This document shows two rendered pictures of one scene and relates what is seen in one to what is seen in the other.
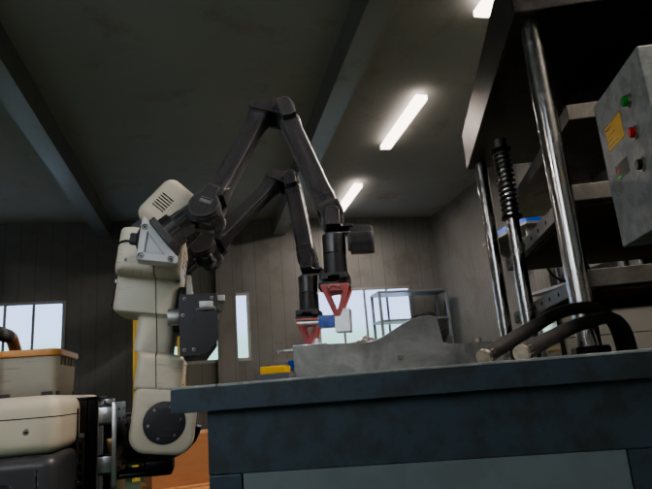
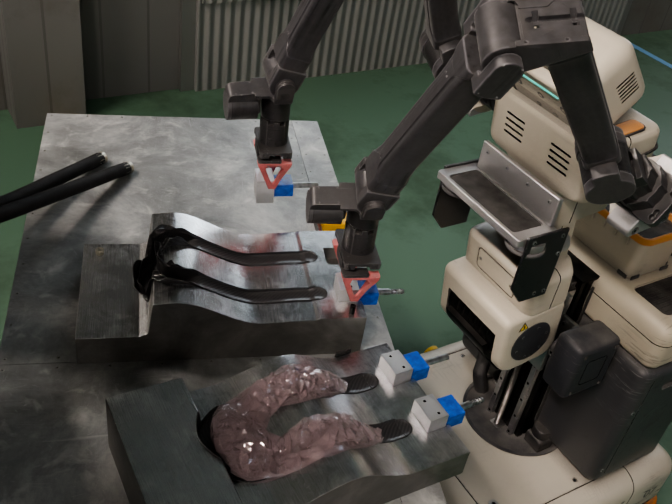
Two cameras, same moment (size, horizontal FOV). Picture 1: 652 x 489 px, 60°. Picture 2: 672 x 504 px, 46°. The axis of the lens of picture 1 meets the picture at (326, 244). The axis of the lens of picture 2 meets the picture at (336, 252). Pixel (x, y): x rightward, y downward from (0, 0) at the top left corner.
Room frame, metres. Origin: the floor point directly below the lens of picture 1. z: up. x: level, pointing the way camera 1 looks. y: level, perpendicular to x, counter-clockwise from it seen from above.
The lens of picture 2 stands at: (2.67, -0.41, 1.82)
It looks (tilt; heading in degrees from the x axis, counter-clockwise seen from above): 37 degrees down; 157
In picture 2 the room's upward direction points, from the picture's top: 10 degrees clockwise
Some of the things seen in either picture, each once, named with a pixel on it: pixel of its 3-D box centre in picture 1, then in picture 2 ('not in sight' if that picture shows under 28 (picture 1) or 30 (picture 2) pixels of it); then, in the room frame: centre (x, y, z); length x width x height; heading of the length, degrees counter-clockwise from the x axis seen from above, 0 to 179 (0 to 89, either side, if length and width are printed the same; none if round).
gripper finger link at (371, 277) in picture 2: (311, 330); (356, 276); (1.68, 0.06, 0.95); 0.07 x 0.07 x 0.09; 83
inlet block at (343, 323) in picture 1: (323, 321); (287, 185); (1.36, 0.02, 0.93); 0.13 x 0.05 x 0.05; 83
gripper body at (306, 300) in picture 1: (309, 305); (359, 237); (1.66, 0.06, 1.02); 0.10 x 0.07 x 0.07; 173
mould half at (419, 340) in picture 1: (391, 348); (220, 282); (1.57, -0.16, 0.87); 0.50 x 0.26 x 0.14; 83
